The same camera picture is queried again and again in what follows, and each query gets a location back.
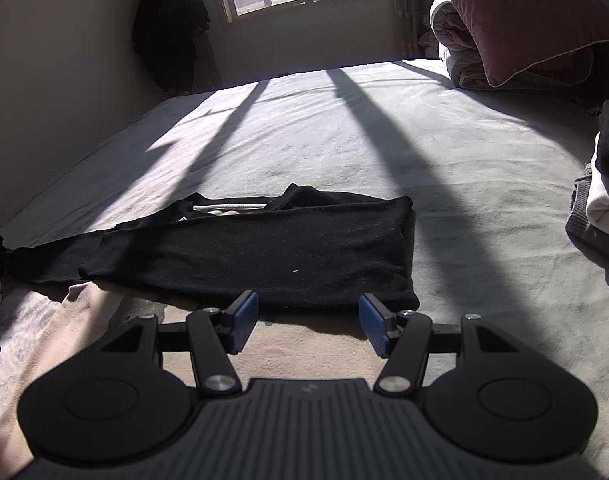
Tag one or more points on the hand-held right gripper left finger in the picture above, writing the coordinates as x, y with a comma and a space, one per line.
247, 317

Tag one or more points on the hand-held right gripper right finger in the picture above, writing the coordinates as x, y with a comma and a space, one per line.
372, 322

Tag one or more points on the beige sweatshirt with black sleeves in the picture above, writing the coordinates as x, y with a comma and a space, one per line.
259, 250

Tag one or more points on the bed with grey sheet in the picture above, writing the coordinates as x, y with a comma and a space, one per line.
459, 160

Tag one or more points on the white folded garment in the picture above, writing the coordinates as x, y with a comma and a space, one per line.
607, 205

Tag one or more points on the folded quilt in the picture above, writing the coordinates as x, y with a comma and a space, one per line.
457, 55

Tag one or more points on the dark hanging coat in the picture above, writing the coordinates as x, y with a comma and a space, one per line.
169, 25

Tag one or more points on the small pink cushion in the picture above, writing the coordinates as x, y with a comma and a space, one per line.
428, 42

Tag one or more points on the patterned curtain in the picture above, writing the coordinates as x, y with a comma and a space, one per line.
403, 10

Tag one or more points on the pink pillow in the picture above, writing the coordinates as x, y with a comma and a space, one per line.
524, 15

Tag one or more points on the grey quilted headboard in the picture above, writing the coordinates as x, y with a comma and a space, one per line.
604, 10

